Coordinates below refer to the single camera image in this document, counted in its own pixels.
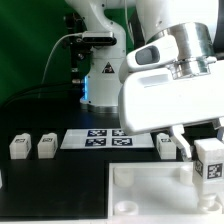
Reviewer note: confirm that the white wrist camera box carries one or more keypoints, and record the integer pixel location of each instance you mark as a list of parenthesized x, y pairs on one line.
[(153, 55)]

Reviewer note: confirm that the white marker sheet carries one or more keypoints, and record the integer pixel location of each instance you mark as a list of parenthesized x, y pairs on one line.
[(104, 138)]

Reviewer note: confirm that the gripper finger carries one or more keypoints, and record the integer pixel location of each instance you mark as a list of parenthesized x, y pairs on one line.
[(219, 127), (176, 135)]

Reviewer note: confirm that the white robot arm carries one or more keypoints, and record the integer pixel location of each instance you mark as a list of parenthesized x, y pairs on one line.
[(197, 25)]

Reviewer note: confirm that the white piece left edge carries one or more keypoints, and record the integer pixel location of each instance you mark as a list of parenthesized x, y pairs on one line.
[(1, 183)]

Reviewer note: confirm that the black camera stand pole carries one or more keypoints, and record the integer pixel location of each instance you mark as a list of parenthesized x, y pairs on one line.
[(79, 52)]

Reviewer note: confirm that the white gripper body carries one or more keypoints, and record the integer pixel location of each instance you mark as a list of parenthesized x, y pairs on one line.
[(153, 100)]

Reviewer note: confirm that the white square table top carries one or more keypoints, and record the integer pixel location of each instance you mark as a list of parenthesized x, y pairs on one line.
[(156, 193)]

